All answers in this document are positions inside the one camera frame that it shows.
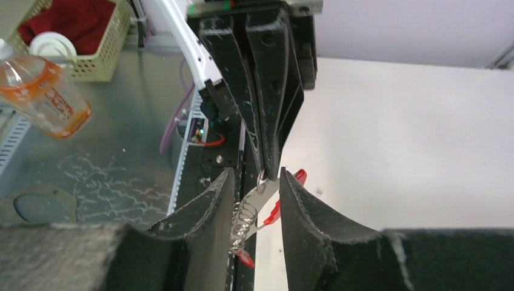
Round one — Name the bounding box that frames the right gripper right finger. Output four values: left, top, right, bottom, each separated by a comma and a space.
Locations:
279, 169, 513, 290

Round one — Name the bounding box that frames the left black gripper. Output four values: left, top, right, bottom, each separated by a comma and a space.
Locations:
186, 1, 323, 181

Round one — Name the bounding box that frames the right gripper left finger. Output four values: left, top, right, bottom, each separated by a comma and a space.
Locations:
1, 169, 235, 290

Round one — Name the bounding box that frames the red grey keyring holder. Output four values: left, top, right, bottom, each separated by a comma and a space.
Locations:
229, 169, 308, 258

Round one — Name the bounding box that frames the red tag key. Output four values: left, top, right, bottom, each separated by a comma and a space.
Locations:
236, 248, 255, 268

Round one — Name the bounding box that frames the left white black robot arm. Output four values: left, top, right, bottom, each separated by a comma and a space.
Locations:
157, 1, 324, 180

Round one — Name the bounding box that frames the spare metal keyring holder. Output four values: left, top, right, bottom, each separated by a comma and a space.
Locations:
1, 183, 78, 224

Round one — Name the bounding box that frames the left circuit board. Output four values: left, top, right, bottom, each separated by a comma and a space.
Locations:
176, 118, 225, 147

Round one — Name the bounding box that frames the red cloth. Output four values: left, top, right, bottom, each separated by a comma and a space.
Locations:
18, 0, 116, 55

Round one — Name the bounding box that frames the white round lid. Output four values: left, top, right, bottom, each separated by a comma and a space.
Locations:
28, 32, 78, 67

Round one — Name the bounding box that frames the orange label plastic bottle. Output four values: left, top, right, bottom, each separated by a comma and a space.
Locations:
1, 39, 92, 138

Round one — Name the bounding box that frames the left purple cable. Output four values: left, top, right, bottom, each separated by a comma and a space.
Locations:
159, 60, 196, 155

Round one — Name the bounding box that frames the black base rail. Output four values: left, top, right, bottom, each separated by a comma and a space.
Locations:
168, 94, 256, 290

